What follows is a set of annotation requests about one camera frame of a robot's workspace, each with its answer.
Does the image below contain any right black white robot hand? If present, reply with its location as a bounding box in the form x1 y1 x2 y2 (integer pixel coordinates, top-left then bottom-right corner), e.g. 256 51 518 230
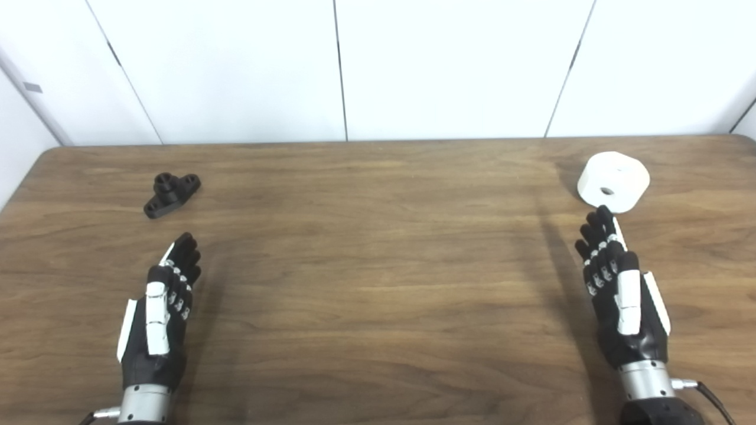
575 205 672 370

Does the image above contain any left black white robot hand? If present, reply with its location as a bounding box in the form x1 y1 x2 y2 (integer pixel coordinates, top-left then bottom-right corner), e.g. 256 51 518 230
116 232 203 391

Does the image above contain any black plastic holder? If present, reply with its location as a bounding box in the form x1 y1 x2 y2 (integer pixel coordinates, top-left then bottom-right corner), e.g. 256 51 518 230
144 172 202 220

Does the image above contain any round white piece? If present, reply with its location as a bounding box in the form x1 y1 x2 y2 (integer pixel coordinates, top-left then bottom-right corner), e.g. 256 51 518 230
577 152 651 214

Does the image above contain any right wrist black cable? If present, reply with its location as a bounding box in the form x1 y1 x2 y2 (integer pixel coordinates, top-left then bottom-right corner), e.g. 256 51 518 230
672 378 737 425

